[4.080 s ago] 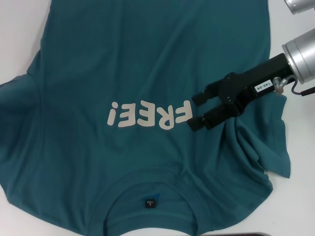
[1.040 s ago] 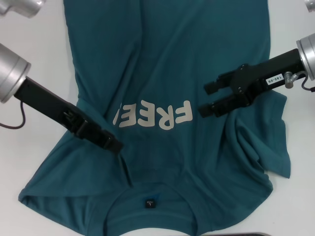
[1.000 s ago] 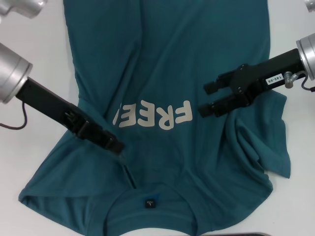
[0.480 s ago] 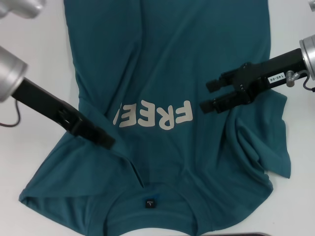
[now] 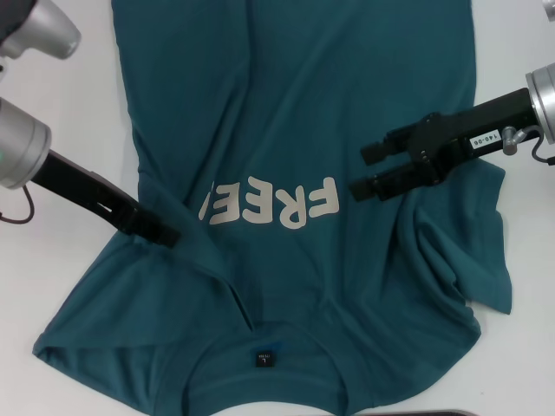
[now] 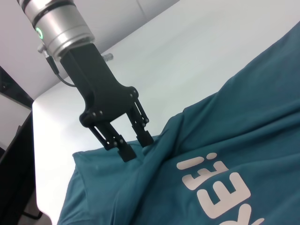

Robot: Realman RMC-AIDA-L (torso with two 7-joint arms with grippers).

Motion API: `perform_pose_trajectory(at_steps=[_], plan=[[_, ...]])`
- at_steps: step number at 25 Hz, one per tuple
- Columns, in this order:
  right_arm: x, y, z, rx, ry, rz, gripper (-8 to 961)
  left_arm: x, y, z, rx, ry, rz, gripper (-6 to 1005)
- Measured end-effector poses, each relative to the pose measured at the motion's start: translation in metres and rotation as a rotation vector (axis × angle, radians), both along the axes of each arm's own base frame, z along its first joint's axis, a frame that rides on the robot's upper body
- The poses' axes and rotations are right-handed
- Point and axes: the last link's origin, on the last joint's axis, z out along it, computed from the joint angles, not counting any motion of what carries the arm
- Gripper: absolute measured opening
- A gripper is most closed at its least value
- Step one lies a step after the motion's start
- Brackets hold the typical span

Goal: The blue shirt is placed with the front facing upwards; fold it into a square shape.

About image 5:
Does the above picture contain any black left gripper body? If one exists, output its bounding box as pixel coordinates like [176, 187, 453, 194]
[31, 148, 145, 238]

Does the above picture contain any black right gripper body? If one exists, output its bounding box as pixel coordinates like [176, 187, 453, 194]
[408, 88, 539, 187]

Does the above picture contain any teal T-shirt with white print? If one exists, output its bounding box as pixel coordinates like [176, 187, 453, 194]
[33, 0, 515, 416]

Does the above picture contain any right gripper cable with connector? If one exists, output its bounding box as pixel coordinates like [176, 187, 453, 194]
[502, 124, 555, 167]

